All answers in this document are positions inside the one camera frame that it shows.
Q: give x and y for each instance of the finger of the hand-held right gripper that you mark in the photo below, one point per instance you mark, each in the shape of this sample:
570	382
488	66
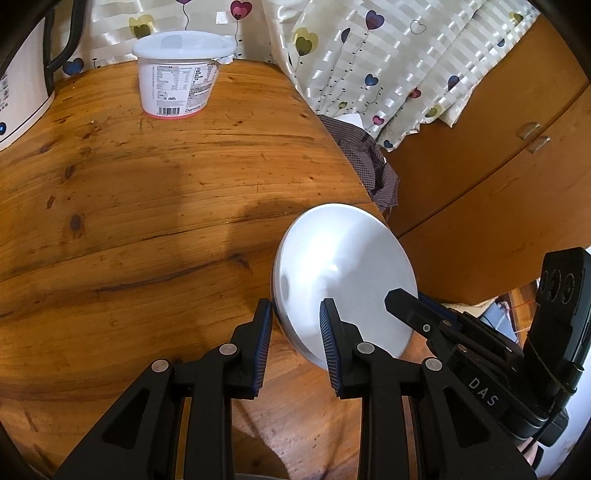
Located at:
436	308
411	309

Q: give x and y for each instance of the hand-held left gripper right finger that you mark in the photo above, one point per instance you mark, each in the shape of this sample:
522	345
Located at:
330	355

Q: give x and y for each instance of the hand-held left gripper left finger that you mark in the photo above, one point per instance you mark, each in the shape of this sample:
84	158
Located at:
262	350

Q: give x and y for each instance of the white round plate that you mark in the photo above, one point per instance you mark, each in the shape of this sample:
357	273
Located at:
351	258

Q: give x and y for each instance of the wooden cabinet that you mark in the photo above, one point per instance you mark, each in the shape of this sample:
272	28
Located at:
485	207

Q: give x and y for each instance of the dark checked cloth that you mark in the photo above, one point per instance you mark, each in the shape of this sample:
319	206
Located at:
364	157

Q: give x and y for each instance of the heart print curtain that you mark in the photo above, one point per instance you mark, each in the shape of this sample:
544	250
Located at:
392	60

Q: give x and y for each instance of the white plastic tub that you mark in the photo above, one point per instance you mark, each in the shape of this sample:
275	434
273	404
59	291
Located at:
175	83

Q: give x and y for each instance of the white electric kettle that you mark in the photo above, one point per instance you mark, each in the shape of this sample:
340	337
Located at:
18	92

